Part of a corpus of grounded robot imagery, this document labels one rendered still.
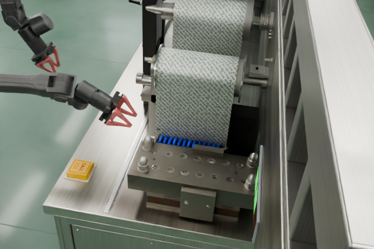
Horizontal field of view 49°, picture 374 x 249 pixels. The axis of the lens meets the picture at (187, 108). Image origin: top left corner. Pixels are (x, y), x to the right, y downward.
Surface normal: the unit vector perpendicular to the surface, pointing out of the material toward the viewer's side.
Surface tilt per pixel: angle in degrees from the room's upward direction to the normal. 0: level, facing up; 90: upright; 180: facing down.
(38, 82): 31
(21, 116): 0
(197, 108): 90
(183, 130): 90
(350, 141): 0
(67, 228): 90
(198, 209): 90
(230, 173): 0
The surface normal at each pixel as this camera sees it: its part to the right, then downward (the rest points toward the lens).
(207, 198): -0.18, 0.57
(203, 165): 0.05, -0.81
